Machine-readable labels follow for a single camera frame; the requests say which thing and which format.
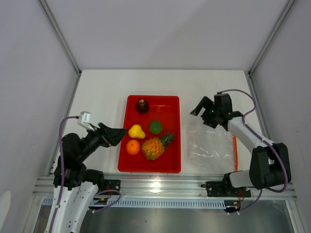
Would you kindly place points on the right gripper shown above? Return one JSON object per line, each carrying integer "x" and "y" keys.
{"x": 206, "y": 102}

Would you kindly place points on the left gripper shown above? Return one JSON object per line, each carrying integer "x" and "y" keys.
{"x": 114, "y": 135}

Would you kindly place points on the clear zip top bag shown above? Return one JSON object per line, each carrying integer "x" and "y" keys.
{"x": 211, "y": 151}

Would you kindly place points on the yellow pineapple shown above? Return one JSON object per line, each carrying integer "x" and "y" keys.
{"x": 153, "y": 148}

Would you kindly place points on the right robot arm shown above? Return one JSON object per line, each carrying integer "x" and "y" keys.
{"x": 269, "y": 166}

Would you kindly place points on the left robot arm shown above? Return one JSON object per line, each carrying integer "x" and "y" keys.
{"x": 75, "y": 186}

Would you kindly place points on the yellow pear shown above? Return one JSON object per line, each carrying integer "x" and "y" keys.
{"x": 136, "y": 131}

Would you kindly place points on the orange fruit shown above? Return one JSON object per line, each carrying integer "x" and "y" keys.
{"x": 132, "y": 147}

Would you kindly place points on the dark red apple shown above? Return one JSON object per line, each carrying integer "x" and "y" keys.
{"x": 142, "y": 106}

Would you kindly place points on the red plastic tray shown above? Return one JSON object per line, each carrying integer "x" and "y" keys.
{"x": 165, "y": 109}

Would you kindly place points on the green lime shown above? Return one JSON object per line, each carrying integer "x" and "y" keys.
{"x": 155, "y": 127}

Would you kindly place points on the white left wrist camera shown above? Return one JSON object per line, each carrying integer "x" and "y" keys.
{"x": 84, "y": 120}

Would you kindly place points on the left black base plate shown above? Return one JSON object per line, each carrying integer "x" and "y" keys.
{"x": 112, "y": 185}

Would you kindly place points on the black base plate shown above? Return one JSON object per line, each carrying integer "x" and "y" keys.
{"x": 221, "y": 189}
{"x": 112, "y": 185}

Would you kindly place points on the aluminium mounting rail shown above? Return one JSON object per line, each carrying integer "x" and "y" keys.
{"x": 164, "y": 186}

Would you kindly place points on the white slotted cable duct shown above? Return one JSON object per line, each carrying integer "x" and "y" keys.
{"x": 170, "y": 203}

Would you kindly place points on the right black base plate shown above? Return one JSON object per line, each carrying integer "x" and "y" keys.
{"x": 221, "y": 189}

